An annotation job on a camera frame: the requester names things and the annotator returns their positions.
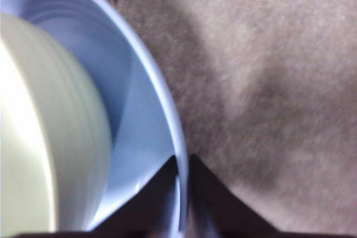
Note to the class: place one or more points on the blue round plate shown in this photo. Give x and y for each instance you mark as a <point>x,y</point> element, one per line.
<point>134,87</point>

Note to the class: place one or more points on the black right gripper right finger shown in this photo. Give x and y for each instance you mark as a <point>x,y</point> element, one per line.
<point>220,210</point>

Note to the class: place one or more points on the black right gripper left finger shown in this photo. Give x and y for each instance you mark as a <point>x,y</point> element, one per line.
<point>145,210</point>

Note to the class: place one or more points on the green ribbed bowl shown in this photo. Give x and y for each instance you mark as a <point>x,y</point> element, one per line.
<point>42,123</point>

